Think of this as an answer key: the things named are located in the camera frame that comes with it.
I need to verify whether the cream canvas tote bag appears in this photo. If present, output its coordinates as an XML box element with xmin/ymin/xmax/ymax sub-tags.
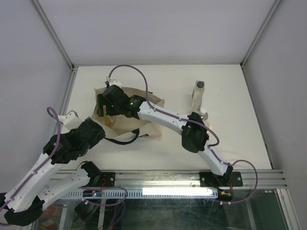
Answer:
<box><xmin>91</xmin><ymin>87</ymin><xmax>165</xmax><ymax>142</ymax></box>

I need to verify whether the clear square bottle black cap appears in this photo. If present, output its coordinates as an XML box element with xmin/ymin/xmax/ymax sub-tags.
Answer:
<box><xmin>191</xmin><ymin>80</ymin><xmax>205</xmax><ymax>110</ymax></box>

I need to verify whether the round silver bottle white cap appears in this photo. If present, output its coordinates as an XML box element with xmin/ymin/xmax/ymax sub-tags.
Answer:
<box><xmin>199</xmin><ymin>108</ymin><xmax>209</xmax><ymax>121</ymax></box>

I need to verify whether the cream cylindrical bottle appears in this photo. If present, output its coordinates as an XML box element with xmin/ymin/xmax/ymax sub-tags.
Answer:
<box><xmin>204</xmin><ymin>121</ymin><xmax>211</xmax><ymax>128</ymax></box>

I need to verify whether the clear yellow liquid bottle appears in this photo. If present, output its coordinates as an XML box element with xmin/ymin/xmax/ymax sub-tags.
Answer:
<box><xmin>103</xmin><ymin>115</ymin><xmax>116</xmax><ymax>127</ymax></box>

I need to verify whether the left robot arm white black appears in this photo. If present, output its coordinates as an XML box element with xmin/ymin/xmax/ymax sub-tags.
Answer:
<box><xmin>0</xmin><ymin>118</ymin><xmax>105</xmax><ymax>227</ymax></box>

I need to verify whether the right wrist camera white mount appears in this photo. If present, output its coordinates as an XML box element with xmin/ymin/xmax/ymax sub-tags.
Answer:
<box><xmin>105</xmin><ymin>77</ymin><xmax>122</xmax><ymax>88</ymax></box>

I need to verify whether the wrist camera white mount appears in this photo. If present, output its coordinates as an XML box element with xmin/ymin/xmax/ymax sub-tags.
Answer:
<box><xmin>58</xmin><ymin>110</ymin><xmax>81</xmax><ymax>130</ymax></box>
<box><xmin>105</xmin><ymin>77</ymin><xmax>122</xmax><ymax>88</ymax></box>

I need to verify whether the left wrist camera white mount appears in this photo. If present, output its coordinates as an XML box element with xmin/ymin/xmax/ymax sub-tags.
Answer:
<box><xmin>58</xmin><ymin>110</ymin><xmax>81</xmax><ymax>130</ymax></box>

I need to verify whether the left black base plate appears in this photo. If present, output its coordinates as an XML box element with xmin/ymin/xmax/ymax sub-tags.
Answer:
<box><xmin>83</xmin><ymin>170</ymin><xmax>116</xmax><ymax>188</ymax></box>

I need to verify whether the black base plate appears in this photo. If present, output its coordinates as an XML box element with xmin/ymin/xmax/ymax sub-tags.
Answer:
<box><xmin>199</xmin><ymin>172</ymin><xmax>243</xmax><ymax>188</ymax></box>
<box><xmin>83</xmin><ymin>170</ymin><xmax>116</xmax><ymax>188</ymax></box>

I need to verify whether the aluminium frame rail back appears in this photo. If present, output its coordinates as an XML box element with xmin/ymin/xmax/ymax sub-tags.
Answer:
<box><xmin>74</xmin><ymin>62</ymin><xmax>241</xmax><ymax>67</ymax></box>

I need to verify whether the grey slotted cable duct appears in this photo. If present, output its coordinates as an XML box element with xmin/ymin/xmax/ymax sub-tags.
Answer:
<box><xmin>62</xmin><ymin>187</ymin><xmax>218</xmax><ymax>200</ymax></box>

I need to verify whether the left aluminium frame post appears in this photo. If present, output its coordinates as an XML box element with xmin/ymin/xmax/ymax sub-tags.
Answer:
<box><xmin>30</xmin><ymin>0</ymin><xmax>75</xmax><ymax>70</ymax></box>

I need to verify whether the aluminium frame post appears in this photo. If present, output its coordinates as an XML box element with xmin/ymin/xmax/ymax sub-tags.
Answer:
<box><xmin>30</xmin><ymin>0</ymin><xmax>75</xmax><ymax>70</ymax></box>
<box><xmin>240</xmin><ymin>0</ymin><xmax>283</xmax><ymax>69</ymax></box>

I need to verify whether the right aluminium frame post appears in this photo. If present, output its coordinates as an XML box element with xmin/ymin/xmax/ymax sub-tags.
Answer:
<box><xmin>240</xmin><ymin>0</ymin><xmax>283</xmax><ymax>69</ymax></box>

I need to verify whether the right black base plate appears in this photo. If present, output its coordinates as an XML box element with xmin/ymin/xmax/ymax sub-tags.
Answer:
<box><xmin>199</xmin><ymin>172</ymin><xmax>243</xmax><ymax>188</ymax></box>

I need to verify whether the aluminium mounting rail front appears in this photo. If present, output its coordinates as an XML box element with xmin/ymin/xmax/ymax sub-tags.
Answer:
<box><xmin>112</xmin><ymin>170</ymin><xmax>287</xmax><ymax>190</ymax></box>

